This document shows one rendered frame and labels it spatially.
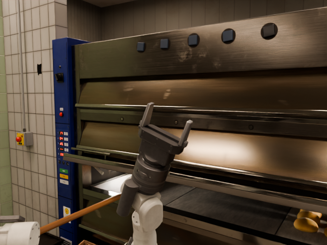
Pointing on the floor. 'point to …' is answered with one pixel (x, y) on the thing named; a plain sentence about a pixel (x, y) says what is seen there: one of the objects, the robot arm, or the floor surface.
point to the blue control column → (61, 49)
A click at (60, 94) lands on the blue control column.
